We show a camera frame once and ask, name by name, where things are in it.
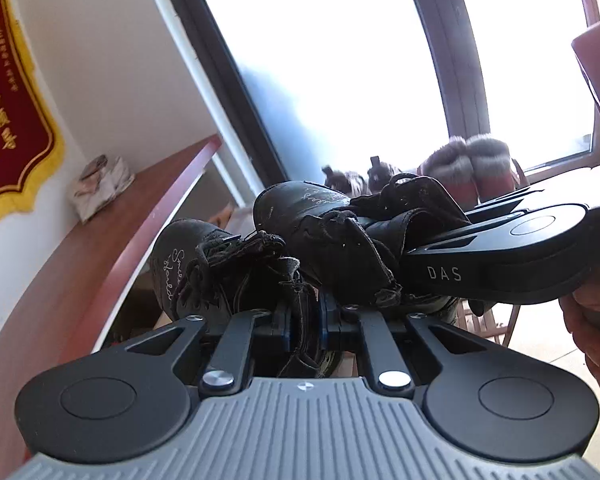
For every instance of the pink boot with grey fur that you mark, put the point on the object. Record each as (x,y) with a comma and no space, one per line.
(442,167)
(492,165)

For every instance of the wooden slatted rack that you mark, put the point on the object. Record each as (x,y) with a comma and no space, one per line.
(485,325)

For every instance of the red banner with gold fringe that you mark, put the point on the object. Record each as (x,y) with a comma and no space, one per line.
(10,110)

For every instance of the person's right hand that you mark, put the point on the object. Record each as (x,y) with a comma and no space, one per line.
(592,325)

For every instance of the red-brown wooden counter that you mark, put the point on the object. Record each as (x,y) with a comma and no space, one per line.
(55,285)

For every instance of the dark window frame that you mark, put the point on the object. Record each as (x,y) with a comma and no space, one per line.
(205,85)

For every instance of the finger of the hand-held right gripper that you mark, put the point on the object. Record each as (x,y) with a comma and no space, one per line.
(460,242)

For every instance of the dark brown shoe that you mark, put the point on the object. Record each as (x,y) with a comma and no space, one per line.
(341,180)
(387,172)

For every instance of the black lace-up boot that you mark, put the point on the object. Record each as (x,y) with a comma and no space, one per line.
(300,220)
(190,265)

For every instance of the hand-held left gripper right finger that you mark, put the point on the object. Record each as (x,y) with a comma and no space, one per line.
(326,327)

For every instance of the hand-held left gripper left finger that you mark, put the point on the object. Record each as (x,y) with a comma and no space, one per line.
(279,331)

